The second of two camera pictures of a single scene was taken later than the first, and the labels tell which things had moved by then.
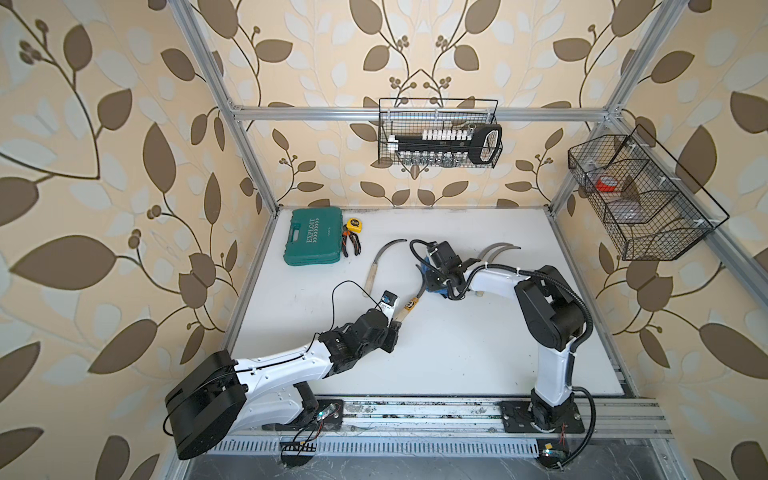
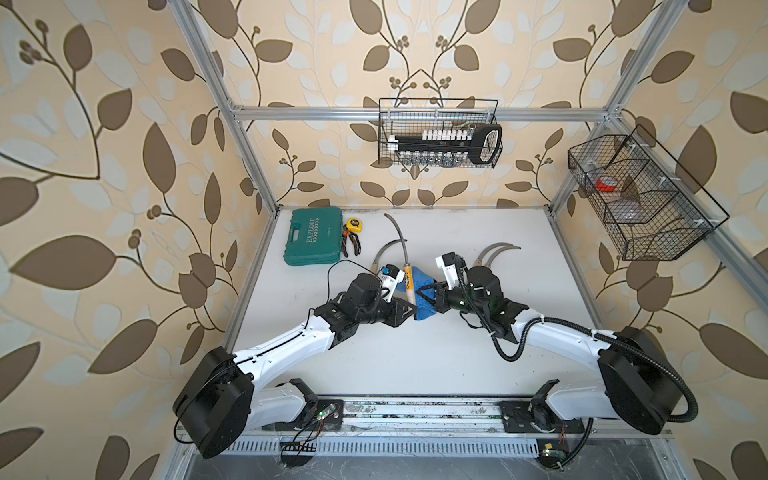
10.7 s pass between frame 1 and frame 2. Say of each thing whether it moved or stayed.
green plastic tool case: stayed
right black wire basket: stayed
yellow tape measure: stayed
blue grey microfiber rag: moved
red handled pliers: stayed
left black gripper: moved
